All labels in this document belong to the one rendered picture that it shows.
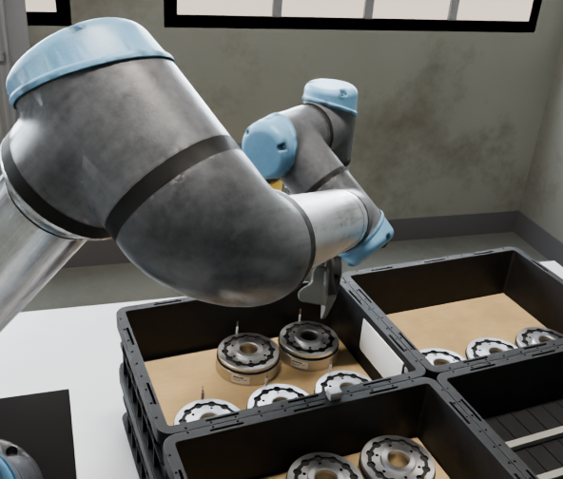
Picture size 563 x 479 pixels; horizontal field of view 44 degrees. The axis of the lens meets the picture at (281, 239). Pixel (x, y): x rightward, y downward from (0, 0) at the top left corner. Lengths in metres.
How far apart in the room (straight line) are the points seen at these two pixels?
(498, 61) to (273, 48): 1.06
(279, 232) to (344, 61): 2.54
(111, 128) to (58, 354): 0.99
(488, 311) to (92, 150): 1.05
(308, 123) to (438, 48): 2.33
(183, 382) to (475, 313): 0.59
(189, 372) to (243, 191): 0.71
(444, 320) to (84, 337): 0.72
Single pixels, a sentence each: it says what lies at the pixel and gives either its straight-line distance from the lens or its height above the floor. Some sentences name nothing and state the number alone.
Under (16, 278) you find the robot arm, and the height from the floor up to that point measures 1.25.
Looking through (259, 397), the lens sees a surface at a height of 0.86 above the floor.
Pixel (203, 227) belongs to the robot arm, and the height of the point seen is 1.34.
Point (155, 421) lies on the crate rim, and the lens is 0.92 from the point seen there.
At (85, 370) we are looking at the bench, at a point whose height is 0.70.
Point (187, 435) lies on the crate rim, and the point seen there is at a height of 0.93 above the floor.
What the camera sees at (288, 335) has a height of 0.86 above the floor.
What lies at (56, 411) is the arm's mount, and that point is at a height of 0.92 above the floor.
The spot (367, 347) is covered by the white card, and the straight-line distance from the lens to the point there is 1.16.
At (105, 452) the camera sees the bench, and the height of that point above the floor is 0.70.
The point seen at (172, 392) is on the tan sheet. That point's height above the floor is 0.83.
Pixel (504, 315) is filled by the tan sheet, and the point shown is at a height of 0.83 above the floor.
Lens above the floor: 1.55
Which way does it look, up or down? 28 degrees down
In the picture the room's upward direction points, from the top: 5 degrees clockwise
